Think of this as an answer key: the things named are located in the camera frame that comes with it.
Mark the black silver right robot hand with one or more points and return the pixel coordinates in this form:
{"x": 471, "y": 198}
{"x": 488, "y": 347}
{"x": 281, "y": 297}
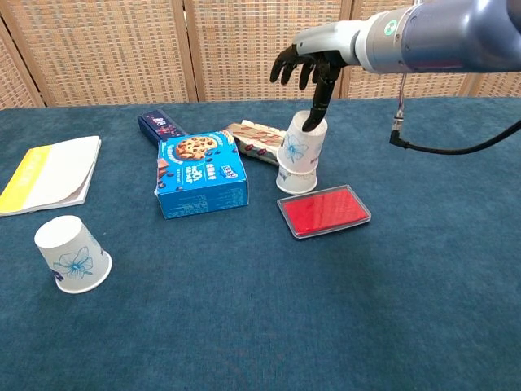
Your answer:
{"x": 325, "y": 40}

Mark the blue cookie box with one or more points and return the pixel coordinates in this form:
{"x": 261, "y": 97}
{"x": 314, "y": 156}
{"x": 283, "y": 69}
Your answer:
{"x": 201, "y": 175}

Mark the yellow white notebook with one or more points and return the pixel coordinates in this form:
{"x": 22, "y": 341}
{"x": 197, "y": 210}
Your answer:
{"x": 53, "y": 173}

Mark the dark blue narrow box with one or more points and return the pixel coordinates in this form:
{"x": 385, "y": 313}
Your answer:
{"x": 156, "y": 124}

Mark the blue table cloth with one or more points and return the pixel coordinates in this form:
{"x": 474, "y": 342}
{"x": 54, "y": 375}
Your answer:
{"x": 285, "y": 305}

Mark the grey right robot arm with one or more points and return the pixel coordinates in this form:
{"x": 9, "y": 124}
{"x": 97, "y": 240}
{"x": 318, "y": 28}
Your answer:
{"x": 439, "y": 36}

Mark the red white wrapped snack pack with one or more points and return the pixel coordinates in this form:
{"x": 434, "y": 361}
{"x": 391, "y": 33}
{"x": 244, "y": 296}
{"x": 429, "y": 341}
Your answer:
{"x": 256, "y": 140}

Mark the white paper cup blue flower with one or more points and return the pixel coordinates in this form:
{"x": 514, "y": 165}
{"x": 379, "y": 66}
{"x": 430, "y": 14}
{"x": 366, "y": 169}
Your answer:
{"x": 303, "y": 144}
{"x": 296, "y": 182}
{"x": 71, "y": 256}

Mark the red ink pad clear case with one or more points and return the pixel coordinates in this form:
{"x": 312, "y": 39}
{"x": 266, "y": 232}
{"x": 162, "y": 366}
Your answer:
{"x": 323, "y": 211}

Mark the woven bamboo folding screen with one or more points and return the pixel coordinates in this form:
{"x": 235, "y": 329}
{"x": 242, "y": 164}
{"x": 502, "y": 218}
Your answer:
{"x": 122, "y": 49}

